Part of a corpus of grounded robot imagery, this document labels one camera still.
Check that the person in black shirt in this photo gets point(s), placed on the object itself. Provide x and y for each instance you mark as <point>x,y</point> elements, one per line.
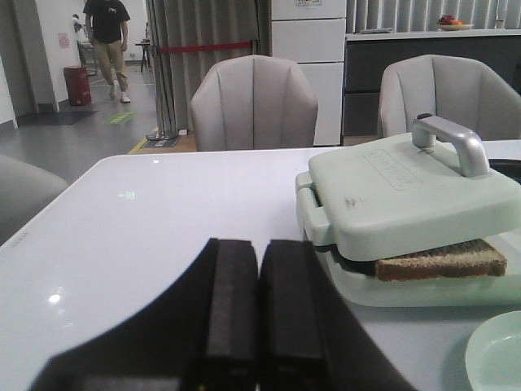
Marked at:
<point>107,30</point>

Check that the dark grey counter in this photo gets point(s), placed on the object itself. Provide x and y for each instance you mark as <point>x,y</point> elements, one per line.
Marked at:
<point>366,57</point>

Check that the grey chair at left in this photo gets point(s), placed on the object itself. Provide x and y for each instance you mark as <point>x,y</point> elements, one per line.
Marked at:
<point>25,190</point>

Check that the red barrier belt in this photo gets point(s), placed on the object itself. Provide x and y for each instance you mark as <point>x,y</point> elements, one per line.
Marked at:
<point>211,47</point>

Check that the white cabinet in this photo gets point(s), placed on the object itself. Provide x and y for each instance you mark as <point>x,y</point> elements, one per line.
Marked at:
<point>312,34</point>

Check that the bread slice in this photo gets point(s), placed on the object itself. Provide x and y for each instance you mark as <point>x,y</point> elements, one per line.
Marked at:
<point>467,259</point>

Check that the left beige upholstered chair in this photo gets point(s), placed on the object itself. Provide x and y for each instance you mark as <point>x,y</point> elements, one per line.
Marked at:
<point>254,102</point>

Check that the red trash bin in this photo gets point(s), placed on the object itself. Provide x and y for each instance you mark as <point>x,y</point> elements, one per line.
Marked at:
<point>77,84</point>

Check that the fruit plate on counter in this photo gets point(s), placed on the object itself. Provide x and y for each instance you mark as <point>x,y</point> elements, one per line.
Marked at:
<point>450,23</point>

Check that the right beige upholstered chair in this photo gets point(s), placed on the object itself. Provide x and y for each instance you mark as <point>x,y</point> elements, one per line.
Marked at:
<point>462,90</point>

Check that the beige upholstered chair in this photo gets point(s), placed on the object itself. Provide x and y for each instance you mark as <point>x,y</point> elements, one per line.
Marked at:
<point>254,102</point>
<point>462,90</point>

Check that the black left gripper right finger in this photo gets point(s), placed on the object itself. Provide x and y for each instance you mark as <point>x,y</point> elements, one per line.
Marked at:
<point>310,340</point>

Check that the mint green breakfast maker base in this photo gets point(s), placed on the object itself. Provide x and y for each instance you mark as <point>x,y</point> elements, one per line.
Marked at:
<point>364,289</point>

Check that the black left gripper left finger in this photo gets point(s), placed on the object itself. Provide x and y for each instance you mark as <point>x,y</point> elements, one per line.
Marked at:
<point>198,334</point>

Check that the mint green round plate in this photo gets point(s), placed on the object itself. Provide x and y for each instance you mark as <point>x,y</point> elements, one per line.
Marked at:
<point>492,355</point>

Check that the mint green sandwich maker lid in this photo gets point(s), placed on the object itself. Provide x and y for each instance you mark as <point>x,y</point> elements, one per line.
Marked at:
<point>410,192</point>

